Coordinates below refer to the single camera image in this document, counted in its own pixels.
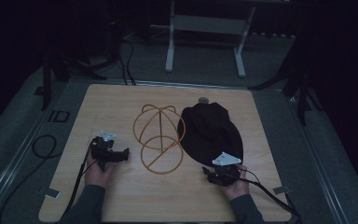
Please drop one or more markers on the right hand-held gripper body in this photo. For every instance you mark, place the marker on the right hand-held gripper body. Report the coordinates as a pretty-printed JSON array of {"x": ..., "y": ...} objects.
[{"x": 227, "y": 171}]

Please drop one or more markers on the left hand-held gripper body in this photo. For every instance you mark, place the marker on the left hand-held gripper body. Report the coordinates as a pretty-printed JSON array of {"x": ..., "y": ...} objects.
[{"x": 102, "y": 150}]

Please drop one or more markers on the black bucket hat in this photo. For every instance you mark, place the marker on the black bucket hat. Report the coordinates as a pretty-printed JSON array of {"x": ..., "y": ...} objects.
[{"x": 209, "y": 133}]

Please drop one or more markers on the person's right hand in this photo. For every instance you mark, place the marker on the person's right hand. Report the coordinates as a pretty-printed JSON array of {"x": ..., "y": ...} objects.
[{"x": 238, "y": 188}]

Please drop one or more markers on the person's left hand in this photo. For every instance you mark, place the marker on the person's left hand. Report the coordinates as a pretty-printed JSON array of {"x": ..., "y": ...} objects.
[{"x": 97, "y": 175}]

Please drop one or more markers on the black rectangular floor marker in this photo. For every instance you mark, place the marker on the black rectangular floor marker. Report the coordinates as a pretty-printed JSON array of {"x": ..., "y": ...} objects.
[{"x": 59, "y": 116}]

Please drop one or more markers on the grey tape piece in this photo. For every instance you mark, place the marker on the grey tape piece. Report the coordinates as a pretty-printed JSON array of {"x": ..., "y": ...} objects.
[
  {"x": 282, "y": 190},
  {"x": 52, "y": 193}
]

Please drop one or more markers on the small grey round knob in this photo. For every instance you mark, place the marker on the small grey round knob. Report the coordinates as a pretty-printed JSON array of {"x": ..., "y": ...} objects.
[{"x": 203, "y": 100}]

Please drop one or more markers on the black tripod stand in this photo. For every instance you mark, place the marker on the black tripod stand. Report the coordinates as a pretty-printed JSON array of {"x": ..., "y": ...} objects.
[
  {"x": 303, "y": 90},
  {"x": 47, "y": 84}
]

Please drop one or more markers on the white metal frame stand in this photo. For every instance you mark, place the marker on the white metal frame stand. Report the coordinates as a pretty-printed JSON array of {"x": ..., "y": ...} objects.
[{"x": 205, "y": 25}]

